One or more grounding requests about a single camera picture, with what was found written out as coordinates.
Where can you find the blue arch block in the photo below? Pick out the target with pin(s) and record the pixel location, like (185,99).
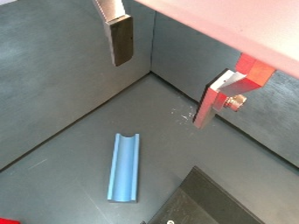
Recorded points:
(125,168)

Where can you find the red shape sorter board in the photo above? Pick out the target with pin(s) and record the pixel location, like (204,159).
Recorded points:
(7,221)

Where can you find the black fixture stand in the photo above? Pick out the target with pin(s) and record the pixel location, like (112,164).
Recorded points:
(201,202)

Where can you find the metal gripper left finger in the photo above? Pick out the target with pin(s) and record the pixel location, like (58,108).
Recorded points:
(120,29)

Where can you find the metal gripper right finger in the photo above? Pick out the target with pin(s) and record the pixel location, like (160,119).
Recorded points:
(224,93)

